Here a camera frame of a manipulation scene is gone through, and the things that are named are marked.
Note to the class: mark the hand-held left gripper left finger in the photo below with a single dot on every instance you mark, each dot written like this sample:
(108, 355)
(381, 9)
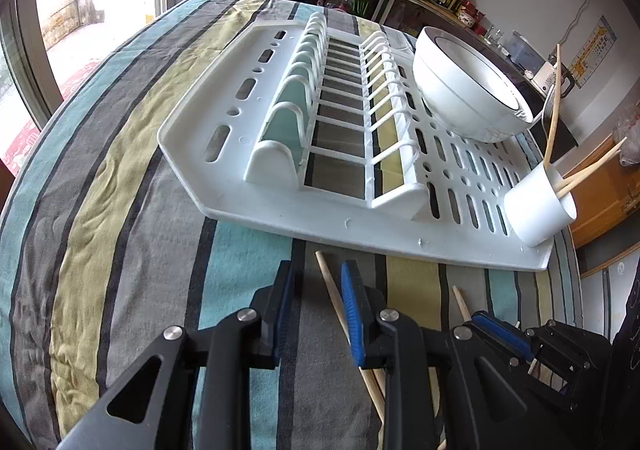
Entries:
(282, 310)

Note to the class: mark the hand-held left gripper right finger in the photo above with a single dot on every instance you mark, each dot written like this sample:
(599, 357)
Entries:
(352, 315)

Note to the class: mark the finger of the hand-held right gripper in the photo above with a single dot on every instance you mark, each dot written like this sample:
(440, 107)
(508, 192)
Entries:
(500, 332)

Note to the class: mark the white cup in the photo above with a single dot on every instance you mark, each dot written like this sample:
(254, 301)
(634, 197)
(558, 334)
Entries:
(535, 210)

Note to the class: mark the white plastic dish rack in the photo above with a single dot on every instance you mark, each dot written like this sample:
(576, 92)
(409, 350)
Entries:
(300, 220)

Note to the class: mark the wooden door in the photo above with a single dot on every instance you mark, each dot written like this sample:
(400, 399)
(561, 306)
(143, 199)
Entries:
(600, 200)

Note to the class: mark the striped tablecloth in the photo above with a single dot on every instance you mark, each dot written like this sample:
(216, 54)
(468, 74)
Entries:
(125, 230)

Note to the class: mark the plastic bag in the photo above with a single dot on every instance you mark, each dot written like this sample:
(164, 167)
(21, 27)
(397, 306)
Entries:
(629, 134)

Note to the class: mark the white ceramic bowl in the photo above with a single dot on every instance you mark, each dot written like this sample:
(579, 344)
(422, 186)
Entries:
(450, 89)

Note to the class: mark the white electric kettle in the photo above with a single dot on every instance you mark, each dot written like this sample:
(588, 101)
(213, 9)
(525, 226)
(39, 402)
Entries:
(547, 79)

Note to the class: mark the clear water pitcher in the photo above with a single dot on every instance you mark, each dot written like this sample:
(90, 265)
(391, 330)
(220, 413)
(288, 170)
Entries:
(520, 50)

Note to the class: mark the red patterned mat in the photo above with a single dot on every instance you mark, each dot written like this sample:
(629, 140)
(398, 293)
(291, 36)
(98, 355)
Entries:
(45, 114)

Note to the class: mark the red jar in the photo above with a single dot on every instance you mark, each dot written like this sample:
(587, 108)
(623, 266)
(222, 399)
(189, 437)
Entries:
(468, 13)

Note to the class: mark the giraffe wall poster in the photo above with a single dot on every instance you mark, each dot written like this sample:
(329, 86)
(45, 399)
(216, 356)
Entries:
(595, 49)

